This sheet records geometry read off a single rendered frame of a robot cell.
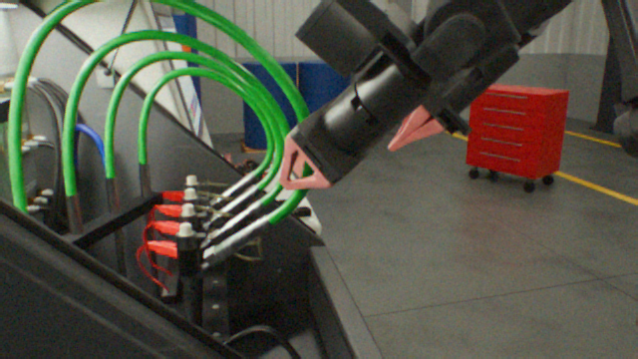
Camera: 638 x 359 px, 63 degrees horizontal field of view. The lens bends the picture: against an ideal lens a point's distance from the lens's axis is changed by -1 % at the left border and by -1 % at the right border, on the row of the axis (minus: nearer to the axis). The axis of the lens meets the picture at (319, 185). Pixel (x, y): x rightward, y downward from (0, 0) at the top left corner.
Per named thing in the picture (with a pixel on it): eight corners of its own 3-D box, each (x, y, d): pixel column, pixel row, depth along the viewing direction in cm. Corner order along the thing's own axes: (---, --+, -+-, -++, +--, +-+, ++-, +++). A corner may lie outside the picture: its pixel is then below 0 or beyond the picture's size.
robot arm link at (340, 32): (495, 39, 39) (488, 7, 46) (381, -73, 36) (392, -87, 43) (386, 140, 45) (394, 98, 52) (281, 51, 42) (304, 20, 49)
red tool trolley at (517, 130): (463, 179, 499) (471, 87, 474) (488, 170, 527) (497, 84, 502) (532, 195, 448) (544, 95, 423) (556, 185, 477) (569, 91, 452)
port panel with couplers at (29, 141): (40, 243, 85) (7, 47, 76) (17, 244, 84) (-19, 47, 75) (61, 216, 97) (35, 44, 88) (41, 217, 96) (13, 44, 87)
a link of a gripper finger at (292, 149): (250, 171, 56) (298, 123, 50) (287, 144, 61) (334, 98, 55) (292, 218, 56) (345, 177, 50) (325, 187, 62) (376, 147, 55)
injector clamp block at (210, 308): (235, 429, 75) (229, 337, 71) (163, 438, 74) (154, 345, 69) (227, 310, 107) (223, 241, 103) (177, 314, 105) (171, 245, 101)
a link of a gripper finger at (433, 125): (365, 121, 76) (414, 75, 73) (399, 156, 77) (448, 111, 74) (366, 130, 69) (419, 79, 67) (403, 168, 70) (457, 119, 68)
